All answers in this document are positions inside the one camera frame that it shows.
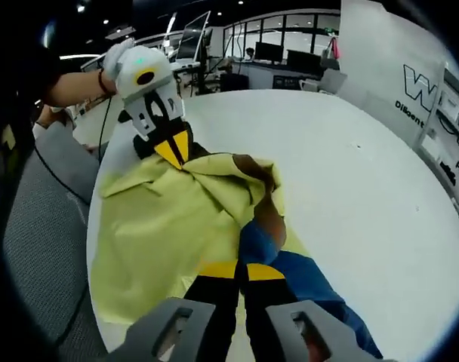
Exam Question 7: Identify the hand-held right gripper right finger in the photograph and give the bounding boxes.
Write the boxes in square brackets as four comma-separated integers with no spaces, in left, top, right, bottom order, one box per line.
[245,263,370,362]

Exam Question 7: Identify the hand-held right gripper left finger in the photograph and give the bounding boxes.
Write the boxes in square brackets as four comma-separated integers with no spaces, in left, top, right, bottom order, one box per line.
[108,261,241,362]

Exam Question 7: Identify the yellow blue brown garment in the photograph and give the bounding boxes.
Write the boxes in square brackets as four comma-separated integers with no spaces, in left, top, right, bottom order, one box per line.
[88,149,384,360]

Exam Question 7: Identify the black objects on shelf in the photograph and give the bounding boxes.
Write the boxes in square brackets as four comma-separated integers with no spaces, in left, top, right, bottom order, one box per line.
[439,161,457,186]

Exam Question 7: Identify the large display screen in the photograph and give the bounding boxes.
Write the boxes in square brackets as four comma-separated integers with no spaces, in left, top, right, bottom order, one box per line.
[175,10,212,61]

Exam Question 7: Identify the black computer monitor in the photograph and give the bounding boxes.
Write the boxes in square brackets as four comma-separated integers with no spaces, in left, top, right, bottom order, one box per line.
[285,48,324,76]
[254,41,284,63]

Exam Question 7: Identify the person's dark shirt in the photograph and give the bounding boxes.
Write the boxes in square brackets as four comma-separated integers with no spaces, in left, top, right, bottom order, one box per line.
[10,48,64,114]

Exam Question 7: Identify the pink and black bag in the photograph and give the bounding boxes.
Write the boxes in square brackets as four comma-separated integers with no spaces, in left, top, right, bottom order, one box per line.
[322,34,343,61]

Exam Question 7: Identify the grey metal shelf rack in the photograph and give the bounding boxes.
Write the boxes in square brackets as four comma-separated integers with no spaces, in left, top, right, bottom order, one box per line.
[412,62,459,242]

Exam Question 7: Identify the black cable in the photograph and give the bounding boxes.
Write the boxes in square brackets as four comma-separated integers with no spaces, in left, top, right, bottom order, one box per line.
[32,145,91,207]
[96,94,114,161]

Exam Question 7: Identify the dark bead bracelet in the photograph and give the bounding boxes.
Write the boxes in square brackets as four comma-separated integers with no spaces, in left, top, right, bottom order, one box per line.
[97,69,116,96]

